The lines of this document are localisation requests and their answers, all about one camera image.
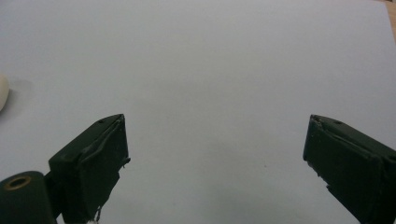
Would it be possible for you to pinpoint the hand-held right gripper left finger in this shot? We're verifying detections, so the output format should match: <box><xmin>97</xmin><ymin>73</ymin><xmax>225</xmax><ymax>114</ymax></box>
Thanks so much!
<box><xmin>48</xmin><ymin>113</ymin><xmax>132</xmax><ymax>224</ymax></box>

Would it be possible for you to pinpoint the cream round object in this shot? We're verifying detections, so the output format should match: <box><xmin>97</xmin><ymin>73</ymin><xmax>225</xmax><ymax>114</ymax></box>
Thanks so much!
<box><xmin>0</xmin><ymin>73</ymin><xmax>10</xmax><ymax>112</ymax></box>

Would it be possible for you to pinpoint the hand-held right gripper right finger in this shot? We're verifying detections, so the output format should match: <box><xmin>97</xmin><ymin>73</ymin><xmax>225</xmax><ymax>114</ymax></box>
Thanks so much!
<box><xmin>302</xmin><ymin>114</ymin><xmax>396</xmax><ymax>224</ymax></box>

